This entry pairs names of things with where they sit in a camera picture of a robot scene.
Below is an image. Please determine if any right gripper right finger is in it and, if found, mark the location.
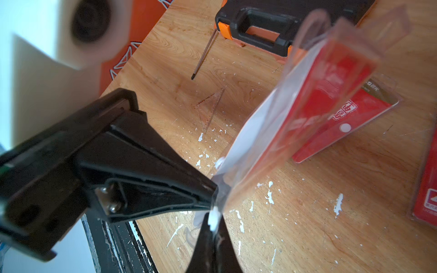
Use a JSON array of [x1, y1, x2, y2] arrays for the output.
[[213, 217, 243, 273]]

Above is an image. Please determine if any red ruler set package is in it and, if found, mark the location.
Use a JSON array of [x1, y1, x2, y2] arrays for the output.
[[407, 122, 437, 229], [292, 75, 400, 163], [205, 5, 412, 233]]

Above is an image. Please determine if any clear triangle ruler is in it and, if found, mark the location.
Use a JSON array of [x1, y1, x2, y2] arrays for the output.
[[195, 88, 225, 134]]

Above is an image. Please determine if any orange handled screwdriver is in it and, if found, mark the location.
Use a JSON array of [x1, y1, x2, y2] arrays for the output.
[[191, 28, 218, 80]]

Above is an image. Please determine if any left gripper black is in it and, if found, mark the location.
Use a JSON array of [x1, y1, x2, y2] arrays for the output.
[[1, 88, 217, 262]]

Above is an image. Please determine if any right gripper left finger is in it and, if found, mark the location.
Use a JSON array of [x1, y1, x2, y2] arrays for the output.
[[186, 213, 213, 273]]

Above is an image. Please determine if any black orange tool case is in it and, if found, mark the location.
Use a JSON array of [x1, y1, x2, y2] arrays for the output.
[[215, 0, 376, 58]]

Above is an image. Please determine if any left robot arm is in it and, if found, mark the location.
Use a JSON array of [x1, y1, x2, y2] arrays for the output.
[[1, 1, 216, 261]]

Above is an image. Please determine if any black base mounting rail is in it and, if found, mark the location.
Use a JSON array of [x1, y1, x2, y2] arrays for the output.
[[81, 211, 158, 273]]

